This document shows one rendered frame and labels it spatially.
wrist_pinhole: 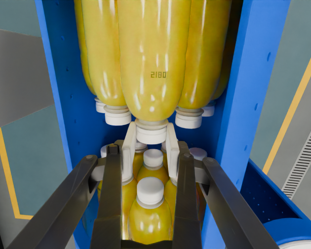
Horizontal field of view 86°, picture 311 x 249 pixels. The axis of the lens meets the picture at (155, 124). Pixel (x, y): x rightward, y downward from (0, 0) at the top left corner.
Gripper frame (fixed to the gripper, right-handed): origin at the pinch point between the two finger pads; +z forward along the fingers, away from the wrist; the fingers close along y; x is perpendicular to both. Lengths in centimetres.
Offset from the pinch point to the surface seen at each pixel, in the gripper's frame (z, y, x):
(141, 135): 1.5, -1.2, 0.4
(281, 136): 118, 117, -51
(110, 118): 6.0, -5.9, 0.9
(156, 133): 1.2, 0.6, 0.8
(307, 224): 20, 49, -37
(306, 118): 118, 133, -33
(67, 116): 8.3, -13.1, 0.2
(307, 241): 15, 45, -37
